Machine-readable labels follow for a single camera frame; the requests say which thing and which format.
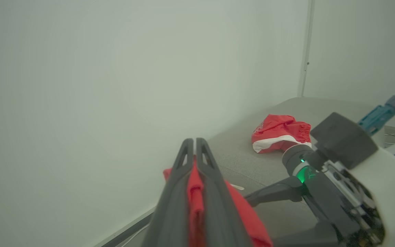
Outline white wall corner strip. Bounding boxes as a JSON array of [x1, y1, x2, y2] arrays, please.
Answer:
[[297, 0, 316, 98]]

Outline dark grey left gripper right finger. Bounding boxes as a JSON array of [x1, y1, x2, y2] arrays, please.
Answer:
[[196, 138, 253, 247]]

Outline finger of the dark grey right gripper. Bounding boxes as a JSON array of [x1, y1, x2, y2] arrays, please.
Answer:
[[244, 176, 303, 208]]

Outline teal right camera connector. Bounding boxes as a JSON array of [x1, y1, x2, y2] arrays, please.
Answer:
[[358, 95, 395, 135]]

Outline plain red garment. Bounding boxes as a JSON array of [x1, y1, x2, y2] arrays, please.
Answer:
[[163, 155, 274, 247]]

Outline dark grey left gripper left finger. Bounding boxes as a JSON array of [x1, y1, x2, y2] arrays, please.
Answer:
[[142, 138, 194, 247]]

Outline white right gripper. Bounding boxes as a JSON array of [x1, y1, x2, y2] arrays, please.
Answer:
[[272, 143, 395, 247]]

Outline red shorts with white stripe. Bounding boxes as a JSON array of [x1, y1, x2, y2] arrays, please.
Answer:
[[251, 114, 312, 154]]

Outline dark grey baseboard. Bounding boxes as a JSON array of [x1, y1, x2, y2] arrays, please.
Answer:
[[94, 209, 157, 247]]

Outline grey fabric sofa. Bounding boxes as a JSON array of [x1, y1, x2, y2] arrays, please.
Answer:
[[206, 97, 395, 247]]

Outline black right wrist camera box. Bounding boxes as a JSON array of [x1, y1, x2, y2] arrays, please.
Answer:
[[310, 112, 379, 169]]

